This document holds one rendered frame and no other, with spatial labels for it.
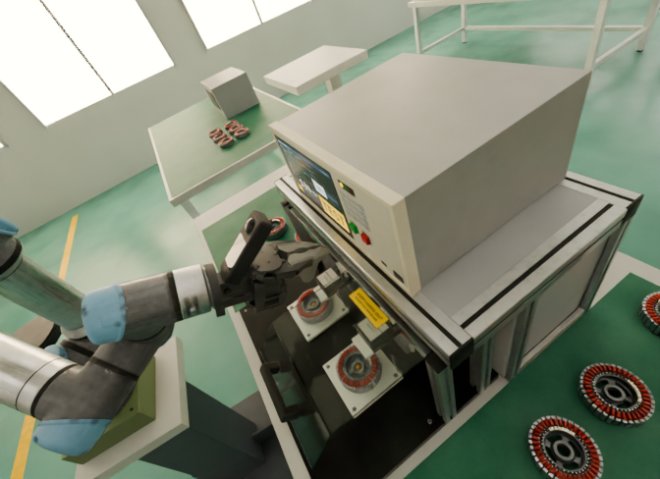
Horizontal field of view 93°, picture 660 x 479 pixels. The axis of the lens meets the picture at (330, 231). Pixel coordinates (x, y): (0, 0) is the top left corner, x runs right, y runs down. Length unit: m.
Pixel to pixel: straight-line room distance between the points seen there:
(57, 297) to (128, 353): 0.40
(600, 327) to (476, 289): 0.48
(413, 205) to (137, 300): 0.38
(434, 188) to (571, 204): 0.32
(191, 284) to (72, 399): 0.21
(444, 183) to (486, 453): 0.58
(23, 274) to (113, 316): 0.42
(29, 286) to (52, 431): 0.39
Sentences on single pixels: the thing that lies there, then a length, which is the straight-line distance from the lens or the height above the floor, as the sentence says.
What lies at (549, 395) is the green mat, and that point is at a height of 0.75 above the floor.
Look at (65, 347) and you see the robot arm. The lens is 1.08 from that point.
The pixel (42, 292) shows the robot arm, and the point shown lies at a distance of 0.93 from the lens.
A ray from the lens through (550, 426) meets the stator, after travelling 0.84.
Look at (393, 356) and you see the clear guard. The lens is 0.56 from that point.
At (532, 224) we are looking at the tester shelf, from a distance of 0.65.
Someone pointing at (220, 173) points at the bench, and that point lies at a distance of 2.11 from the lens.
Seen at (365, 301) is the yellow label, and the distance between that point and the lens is 0.62.
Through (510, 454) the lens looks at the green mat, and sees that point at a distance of 0.84.
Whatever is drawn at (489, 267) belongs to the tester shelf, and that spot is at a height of 1.11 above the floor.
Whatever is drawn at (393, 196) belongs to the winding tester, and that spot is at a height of 1.32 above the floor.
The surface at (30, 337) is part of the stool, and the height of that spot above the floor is 0.56.
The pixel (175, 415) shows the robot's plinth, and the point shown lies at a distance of 1.14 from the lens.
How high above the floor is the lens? 1.57
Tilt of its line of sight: 41 degrees down
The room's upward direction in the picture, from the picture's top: 23 degrees counter-clockwise
